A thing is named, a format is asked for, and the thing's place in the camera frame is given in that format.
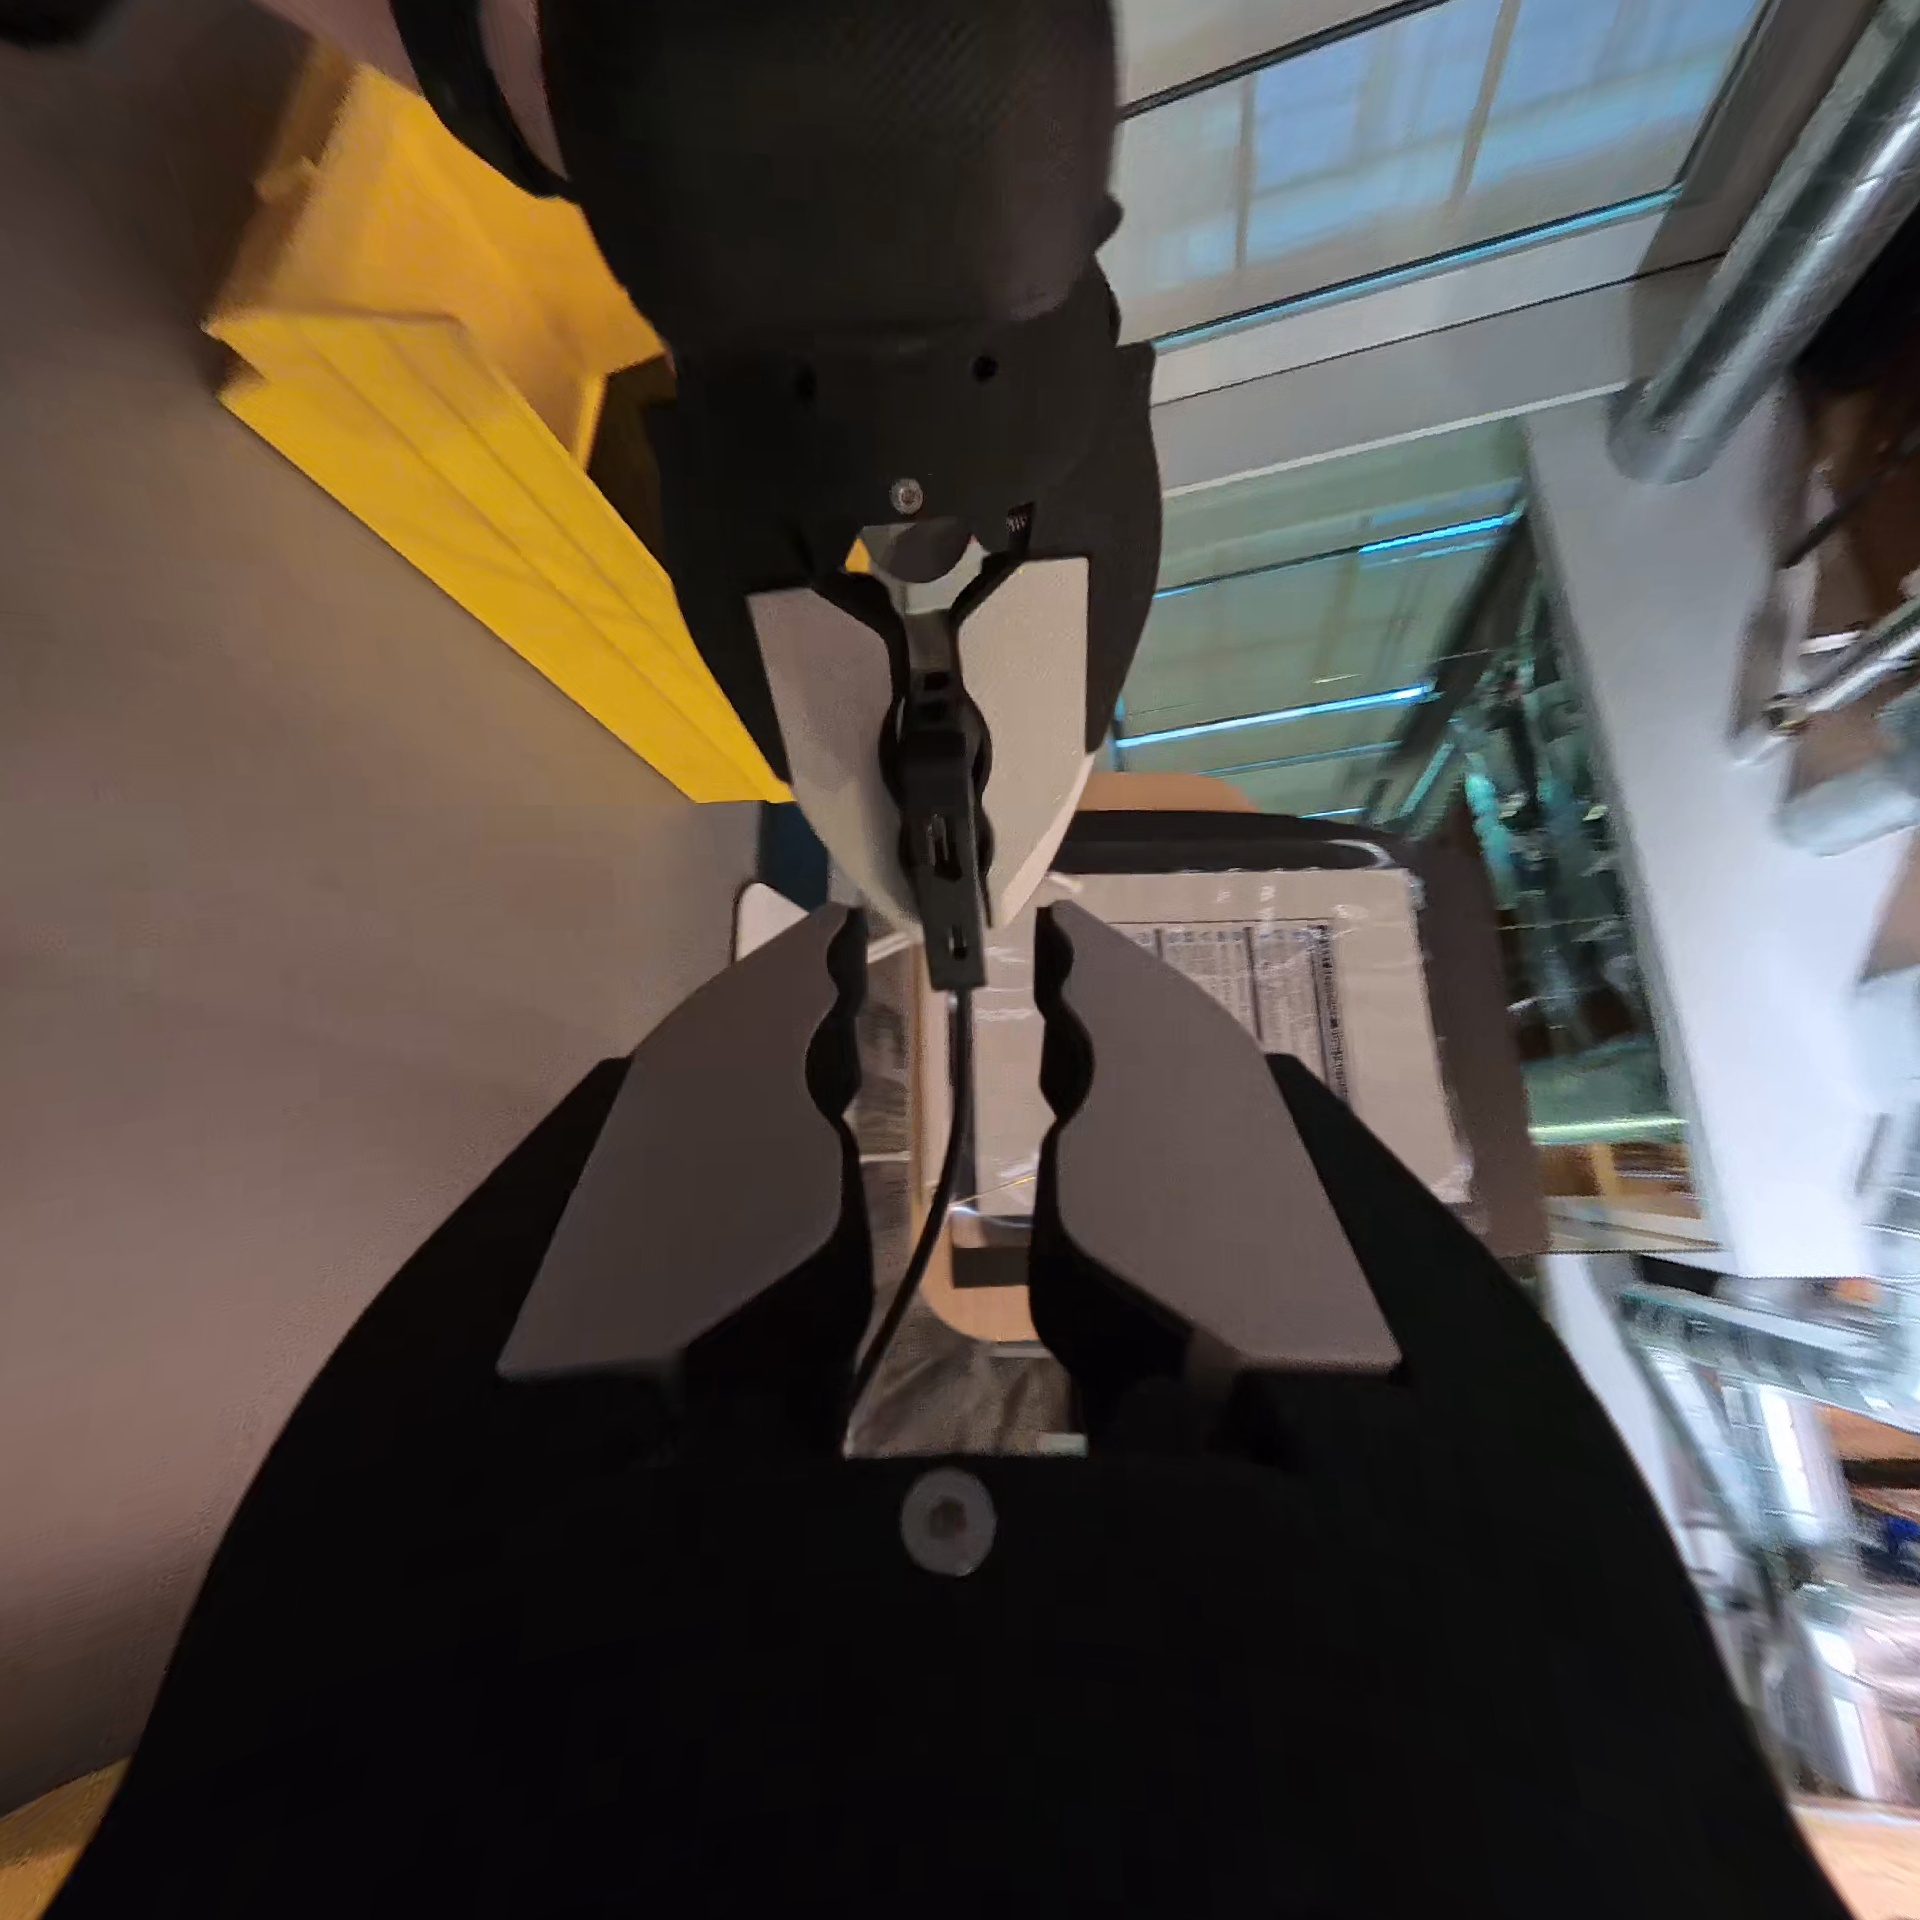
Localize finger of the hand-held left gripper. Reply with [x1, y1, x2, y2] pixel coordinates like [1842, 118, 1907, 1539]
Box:
[958, 555, 1088, 936]
[746, 582, 911, 921]

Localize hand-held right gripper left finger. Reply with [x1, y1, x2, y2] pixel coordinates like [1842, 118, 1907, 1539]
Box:
[497, 904, 876, 1384]

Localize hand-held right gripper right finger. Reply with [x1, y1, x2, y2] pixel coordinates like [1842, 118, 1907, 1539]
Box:
[1031, 901, 1409, 1376]

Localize small black hdmi adapter box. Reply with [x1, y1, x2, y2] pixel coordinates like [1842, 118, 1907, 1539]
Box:
[887, 593, 995, 992]

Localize thin black adapter cable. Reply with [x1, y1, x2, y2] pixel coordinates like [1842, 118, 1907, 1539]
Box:
[843, 982, 982, 1419]

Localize yellow plastic bin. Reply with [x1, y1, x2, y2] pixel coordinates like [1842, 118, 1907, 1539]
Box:
[0, 1763, 129, 1920]
[201, 30, 798, 804]

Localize laminated instruction sheet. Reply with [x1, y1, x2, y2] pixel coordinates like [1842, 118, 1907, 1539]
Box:
[961, 872, 1480, 1217]

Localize wooden document stand white base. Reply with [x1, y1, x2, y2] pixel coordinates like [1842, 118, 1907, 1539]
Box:
[731, 768, 1262, 1346]

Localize large window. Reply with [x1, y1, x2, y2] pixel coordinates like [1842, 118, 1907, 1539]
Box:
[1119, 0, 1772, 324]

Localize silver ventilation ducts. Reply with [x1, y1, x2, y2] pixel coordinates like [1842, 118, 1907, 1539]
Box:
[1611, 0, 1920, 482]

